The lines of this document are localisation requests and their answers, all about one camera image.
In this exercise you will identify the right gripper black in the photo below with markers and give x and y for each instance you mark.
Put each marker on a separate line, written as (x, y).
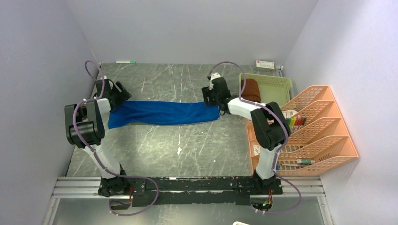
(207, 94)

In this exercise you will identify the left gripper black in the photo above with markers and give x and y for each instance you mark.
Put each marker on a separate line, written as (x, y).
(124, 96)

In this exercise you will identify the blue towel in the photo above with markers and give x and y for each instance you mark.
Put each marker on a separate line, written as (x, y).
(162, 113)

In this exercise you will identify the brown towel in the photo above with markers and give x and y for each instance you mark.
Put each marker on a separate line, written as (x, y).
(251, 91)

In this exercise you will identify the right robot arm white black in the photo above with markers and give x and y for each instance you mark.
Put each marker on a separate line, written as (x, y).
(269, 124)

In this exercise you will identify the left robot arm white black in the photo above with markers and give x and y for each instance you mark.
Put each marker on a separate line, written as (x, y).
(84, 128)

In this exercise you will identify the white green marker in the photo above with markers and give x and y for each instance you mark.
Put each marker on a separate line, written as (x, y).
(125, 62)

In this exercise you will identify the green plastic basket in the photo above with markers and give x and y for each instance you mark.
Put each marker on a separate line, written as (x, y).
(272, 88)

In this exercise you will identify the white red box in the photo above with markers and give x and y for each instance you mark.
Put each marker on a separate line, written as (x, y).
(265, 65)

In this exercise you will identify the coloured marker set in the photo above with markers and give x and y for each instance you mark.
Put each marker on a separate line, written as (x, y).
(296, 121)

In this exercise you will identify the orange file organizer rack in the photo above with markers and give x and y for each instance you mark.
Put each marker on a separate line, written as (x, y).
(323, 142)

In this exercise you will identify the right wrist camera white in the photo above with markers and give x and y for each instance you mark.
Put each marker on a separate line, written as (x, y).
(212, 77)

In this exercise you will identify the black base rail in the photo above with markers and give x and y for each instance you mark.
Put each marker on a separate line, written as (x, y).
(140, 192)

